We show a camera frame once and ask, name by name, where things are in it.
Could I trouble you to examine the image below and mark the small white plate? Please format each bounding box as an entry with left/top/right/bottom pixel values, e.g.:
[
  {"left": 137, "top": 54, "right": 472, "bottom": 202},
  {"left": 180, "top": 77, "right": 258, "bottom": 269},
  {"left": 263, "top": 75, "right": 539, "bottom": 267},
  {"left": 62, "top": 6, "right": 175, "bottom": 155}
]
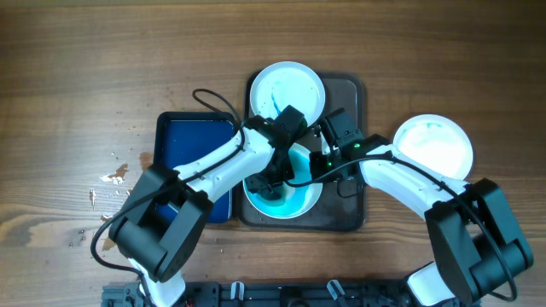
[{"left": 249, "top": 61, "right": 326, "bottom": 126}]

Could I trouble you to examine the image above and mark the green sponge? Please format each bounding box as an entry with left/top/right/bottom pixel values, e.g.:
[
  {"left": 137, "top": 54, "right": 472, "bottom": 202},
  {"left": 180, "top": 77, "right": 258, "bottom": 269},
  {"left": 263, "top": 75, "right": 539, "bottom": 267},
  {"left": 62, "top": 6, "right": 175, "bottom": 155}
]
[{"left": 258, "top": 186, "right": 283, "bottom": 206}]

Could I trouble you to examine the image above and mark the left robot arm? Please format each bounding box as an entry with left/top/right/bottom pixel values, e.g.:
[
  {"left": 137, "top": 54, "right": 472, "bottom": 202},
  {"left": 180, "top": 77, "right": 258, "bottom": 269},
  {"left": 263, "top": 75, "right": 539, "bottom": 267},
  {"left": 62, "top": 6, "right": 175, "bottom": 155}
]
[{"left": 108, "top": 126, "right": 299, "bottom": 306}]

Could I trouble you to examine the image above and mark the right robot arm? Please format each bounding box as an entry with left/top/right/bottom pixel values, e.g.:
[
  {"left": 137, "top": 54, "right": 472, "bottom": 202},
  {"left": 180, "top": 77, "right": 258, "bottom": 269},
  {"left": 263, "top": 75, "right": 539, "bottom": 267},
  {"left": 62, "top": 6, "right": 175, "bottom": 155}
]
[{"left": 310, "top": 143, "right": 534, "bottom": 304}]

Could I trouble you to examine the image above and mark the dark brown serving tray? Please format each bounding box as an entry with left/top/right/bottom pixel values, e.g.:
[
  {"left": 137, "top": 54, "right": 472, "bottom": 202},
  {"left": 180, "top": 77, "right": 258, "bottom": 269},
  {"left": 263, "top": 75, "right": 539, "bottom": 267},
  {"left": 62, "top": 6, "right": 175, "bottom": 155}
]
[{"left": 233, "top": 71, "right": 366, "bottom": 232}]

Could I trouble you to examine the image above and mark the black tray with blue liquid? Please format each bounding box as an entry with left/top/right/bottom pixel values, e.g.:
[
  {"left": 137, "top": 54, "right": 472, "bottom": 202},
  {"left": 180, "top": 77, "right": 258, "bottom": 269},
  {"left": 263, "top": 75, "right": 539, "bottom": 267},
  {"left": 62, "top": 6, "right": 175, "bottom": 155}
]
[{"left": 153, "top": 111, "right": 238, "bottom": 224}]

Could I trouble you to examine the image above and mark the water spill on table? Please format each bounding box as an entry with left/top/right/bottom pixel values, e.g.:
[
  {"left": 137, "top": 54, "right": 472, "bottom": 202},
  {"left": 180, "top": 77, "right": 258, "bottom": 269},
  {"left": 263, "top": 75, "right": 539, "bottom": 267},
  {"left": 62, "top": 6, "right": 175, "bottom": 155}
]
[{"left": 67, "top": 151, "right": 154, "bottom": 249}]

